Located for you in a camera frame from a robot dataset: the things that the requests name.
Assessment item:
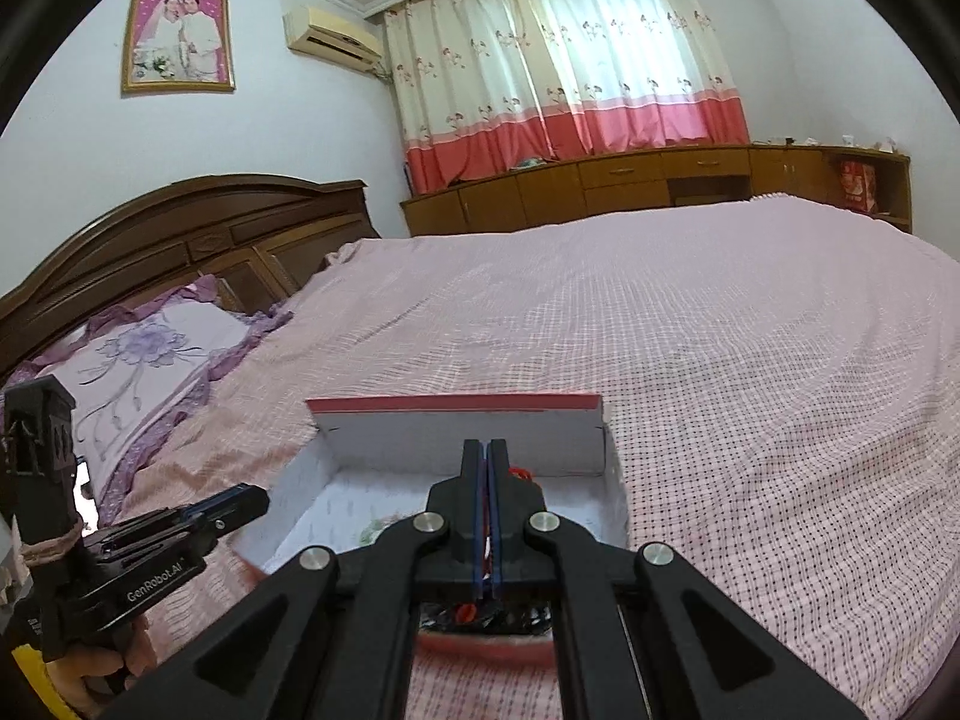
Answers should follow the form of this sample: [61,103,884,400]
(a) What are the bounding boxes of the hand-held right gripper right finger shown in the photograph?
[487,439,865,720]

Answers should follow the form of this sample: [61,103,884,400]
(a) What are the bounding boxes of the framed wedding photo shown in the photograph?
[121,0,236,95]

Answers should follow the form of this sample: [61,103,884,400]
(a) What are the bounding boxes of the cream and pink curtain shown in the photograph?
[382,0,751,194]

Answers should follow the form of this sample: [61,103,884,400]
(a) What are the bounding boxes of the long wooden cabinet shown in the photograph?
[400,142,913,237]

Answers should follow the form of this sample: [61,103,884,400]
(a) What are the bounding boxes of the pink checked bed sheet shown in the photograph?
[97,195,960,720]

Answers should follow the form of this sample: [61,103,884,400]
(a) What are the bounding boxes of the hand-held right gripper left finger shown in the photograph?
[97,439,492,720]

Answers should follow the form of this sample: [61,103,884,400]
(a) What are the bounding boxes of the black hair accessories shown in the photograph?
[420,604,556,635]

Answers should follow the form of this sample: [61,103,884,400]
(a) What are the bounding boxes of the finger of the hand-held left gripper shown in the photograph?
[187,489,252,515]
[206,486,271,533]

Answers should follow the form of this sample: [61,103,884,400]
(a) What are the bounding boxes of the red carton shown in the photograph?
[838,157,878,212]

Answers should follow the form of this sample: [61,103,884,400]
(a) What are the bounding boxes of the dark wooden headboard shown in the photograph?
[0,176,380,383]

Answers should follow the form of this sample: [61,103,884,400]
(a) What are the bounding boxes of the person's left hand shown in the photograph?
[56,615,158,713]

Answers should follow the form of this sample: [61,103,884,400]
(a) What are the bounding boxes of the red cardboard box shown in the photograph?
[232,394,631,665]

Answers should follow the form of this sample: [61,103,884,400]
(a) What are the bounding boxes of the wall air conditioner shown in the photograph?
[283,4,383,76]

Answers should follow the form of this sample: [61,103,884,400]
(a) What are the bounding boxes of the purple floral pillow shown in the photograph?
[4,275,293,511]

